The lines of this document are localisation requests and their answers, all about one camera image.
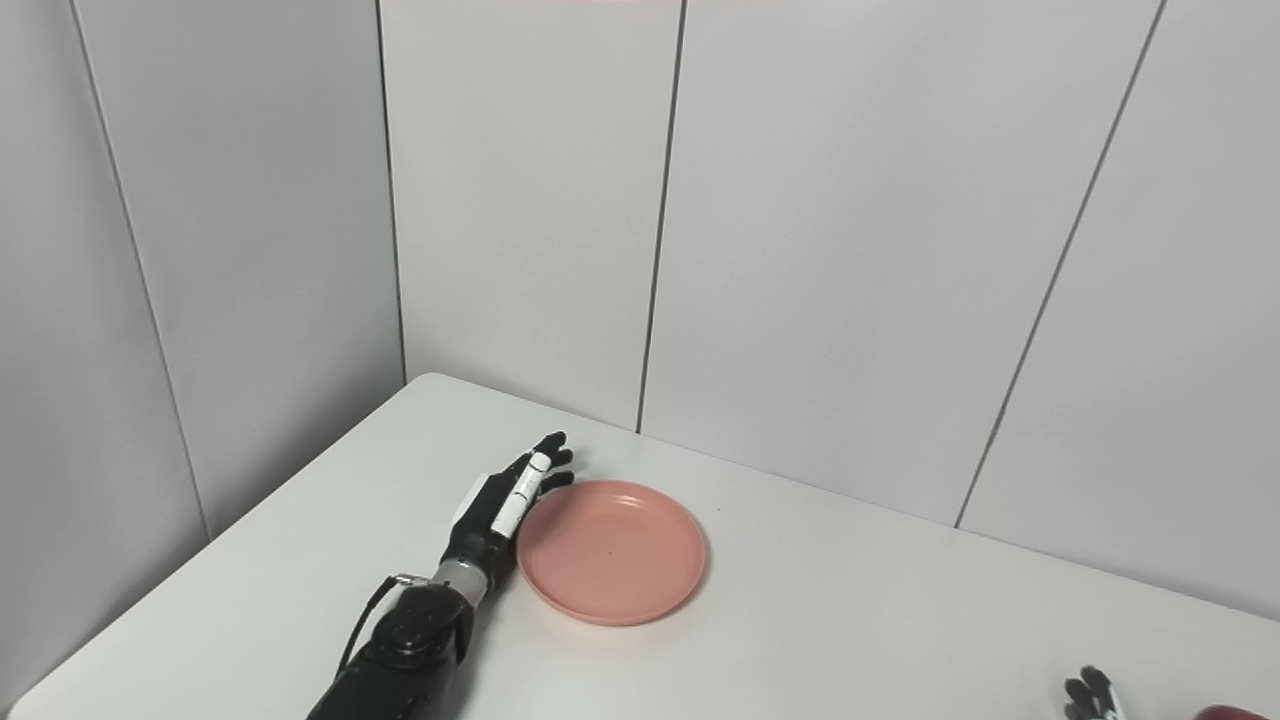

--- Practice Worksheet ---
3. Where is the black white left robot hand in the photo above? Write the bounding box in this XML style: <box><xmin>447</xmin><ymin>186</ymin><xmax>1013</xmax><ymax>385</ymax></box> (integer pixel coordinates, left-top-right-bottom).
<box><xmin>438</xmin><ymin>431</ymin><xmax>577</xmax><ymax>593</ymax></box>

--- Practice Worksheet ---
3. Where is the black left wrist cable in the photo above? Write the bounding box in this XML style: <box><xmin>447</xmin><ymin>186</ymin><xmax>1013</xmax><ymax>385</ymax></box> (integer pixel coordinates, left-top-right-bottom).
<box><xmin>335</xmin><ymin>573</ymin><xmax>431</xmax><ymax>678</ymax></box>

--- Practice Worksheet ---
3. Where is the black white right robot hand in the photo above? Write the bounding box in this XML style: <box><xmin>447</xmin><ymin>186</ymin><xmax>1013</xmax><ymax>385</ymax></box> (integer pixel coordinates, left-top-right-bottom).
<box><xmin>1063</xmin><ymin>666</ymin><xmax>1129</xmax><ymax>720</ymax></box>

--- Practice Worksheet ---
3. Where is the pink plastic plate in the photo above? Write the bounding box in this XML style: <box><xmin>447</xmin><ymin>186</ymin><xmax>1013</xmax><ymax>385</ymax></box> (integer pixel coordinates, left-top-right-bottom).
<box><xmin>516</xmin><ymin>480</ymin><xmax>708</xmax><ymax>628</ymax></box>

